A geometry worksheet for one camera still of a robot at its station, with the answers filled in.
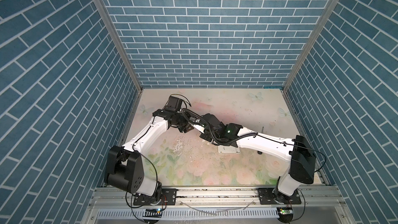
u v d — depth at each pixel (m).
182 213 0.77
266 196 0.74
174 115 0.62
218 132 0.59
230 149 0.89
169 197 0.74
